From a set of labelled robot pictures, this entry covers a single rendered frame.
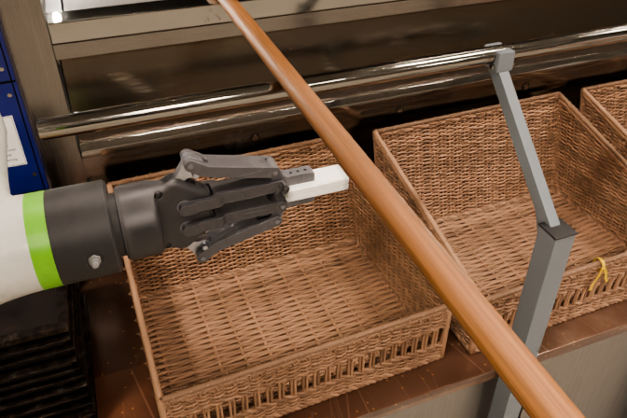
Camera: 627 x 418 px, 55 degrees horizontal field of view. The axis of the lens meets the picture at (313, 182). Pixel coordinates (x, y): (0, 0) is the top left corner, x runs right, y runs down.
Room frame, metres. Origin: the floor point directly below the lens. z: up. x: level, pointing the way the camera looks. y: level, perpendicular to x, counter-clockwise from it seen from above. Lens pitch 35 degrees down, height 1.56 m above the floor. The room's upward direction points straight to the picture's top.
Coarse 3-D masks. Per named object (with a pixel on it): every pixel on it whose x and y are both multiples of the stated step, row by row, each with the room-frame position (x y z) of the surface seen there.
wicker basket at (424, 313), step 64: (256, 256) 1.07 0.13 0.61; (320, 256) 1.09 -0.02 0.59; (384, 256) 1.02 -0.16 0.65; (192, 320) 0.89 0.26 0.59; (256, 320) 0.89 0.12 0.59; (320, 320) 0.89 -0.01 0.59; (384, 320) 0.89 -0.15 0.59; (448, 320) 0.79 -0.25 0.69; (192, 384) 0.73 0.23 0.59; (256, 384) 0.66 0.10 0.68; (320, 384) 0.70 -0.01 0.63
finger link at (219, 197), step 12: (228, 180) 0.51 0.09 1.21; (240, 180) 0.51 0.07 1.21; (252, 180) 0.51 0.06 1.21; (264, 180) 0.51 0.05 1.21; (276, 180) 0.51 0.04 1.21; (216, 192) 0.49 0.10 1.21; (228, 192) 0.49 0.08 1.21; (240, 192) 0.49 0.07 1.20; (252, 192) 0.50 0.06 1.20; (264, 192) 0.50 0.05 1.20; (180, 204) 0.47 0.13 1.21; (192, 204) 0.47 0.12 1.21; (204, 204) 0.48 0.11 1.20; (216, 204) 0.48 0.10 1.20
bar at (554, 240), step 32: (576, 32) 1.02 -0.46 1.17; (608, 32) 1.02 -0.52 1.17; (384, 64) 0.88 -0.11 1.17; (416, 64) 0.89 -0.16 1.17; (448, 64) 0.90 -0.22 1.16; (480, 64) 0.93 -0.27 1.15; (512, 64) 0.94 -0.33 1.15; (192, 96) 0.77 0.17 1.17; (224, 96) 0.78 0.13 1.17; (256, 96) 0.79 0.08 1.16; (288, 96) 0.81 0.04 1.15; (512, 96) 0.91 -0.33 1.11; (64, 128) 0.70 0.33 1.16; (96, 128) 0.71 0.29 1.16; (512, 128) 0.88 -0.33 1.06; (544, 192) 0.79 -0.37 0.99; (544, 224) 0.76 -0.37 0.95; (544, 256) 0.74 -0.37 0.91; (544, 288) 0.73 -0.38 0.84; (544, 320) 0.73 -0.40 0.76; (512, 416) 0.73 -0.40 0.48
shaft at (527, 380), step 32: (224, 0) 1.10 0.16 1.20; (256, 32) 0.93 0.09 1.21; (288, 64) 0.80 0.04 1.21; (320, 128) 0.64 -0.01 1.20; (352, 160) 0.56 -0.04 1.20; (384, 192) 0.50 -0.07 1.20; (416, 224) 0.44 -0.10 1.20; (416, 256) 0.41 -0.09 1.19; (448, 256) 0.40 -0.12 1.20; (448, 288) 0.37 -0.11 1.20; (480, 320) 0.33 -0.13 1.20; (512, 352) 0.30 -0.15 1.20; (512, 384) 0.28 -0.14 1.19; (544, 384) 0.27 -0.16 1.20; (544, 416) 0.25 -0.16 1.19; (576, 416) 0.24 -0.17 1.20
